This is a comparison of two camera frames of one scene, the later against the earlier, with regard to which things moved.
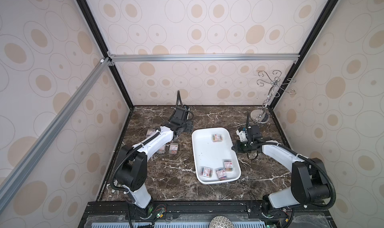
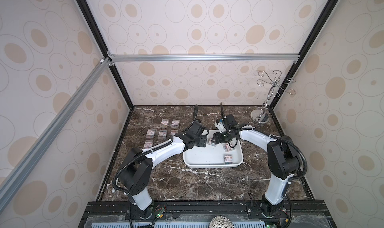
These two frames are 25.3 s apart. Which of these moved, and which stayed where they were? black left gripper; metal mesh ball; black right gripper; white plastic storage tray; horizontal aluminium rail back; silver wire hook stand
Moved: white plastic storage tray; black left gripper; black right gripper
Stayed: silver wire hook stand; metal mesh ball; horizontal aluminium rail back
